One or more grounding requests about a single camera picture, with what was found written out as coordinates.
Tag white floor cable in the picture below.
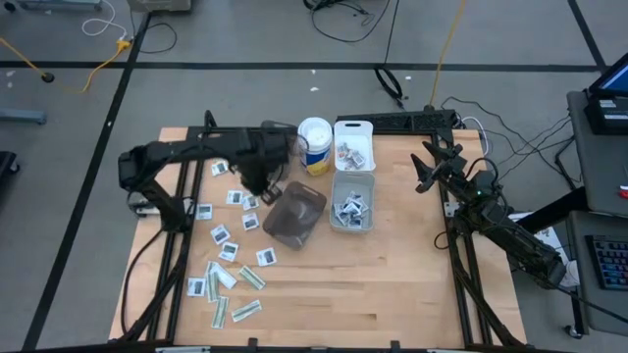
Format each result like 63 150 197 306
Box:
80 0 130 41

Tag yellow hanging cable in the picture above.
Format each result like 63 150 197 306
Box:
429 0 466 108

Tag black control box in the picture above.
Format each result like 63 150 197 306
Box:
336 108 460 136

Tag grey desk surface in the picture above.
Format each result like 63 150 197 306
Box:
562 209 628 339

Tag laptop screen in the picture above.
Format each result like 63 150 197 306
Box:
587 65 628 99

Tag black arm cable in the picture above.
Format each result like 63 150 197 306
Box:
119 226 171 339

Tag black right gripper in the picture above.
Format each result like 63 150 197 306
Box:
410 140 506 217

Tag yellow blue wipes canister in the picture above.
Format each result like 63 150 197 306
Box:
296 116 335 177

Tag grey cart top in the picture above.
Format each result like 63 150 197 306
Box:
566 89 628 220

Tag grey metal bar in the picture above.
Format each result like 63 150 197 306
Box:
0 108 49 126

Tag black cable bundle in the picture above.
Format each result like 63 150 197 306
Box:
302 0 393 45

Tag black desktop device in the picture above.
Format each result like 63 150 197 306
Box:
582 92 628 137

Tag black cable bunch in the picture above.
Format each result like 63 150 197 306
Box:
440 95 578 192

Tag black floor cable loop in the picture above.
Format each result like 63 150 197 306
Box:
131 7 179 55

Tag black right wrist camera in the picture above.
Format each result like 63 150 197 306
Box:
443 154 467 176

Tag white bandage wrapper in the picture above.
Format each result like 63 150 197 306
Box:
211 263 238 290

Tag white plastic bin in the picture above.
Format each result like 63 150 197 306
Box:
329 170 377 234
333 120 377 173

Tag grey equipment base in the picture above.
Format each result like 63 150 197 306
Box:
16 0 105 12

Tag black keyboard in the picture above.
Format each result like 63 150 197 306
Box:
585 233 628 292

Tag black desk beam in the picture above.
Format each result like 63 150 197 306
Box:
514 185 590 234

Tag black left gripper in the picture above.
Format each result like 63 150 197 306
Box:
230 127 294 207

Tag black coiled cable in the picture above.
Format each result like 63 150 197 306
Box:
374 63 406 110

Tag green striped bandage wrapper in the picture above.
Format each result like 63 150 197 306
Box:
238 265 268 291
211 295 231 329
231 299 263 324
205 261 221 303

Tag yellow extension cord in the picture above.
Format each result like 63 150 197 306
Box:
0 34 133 95

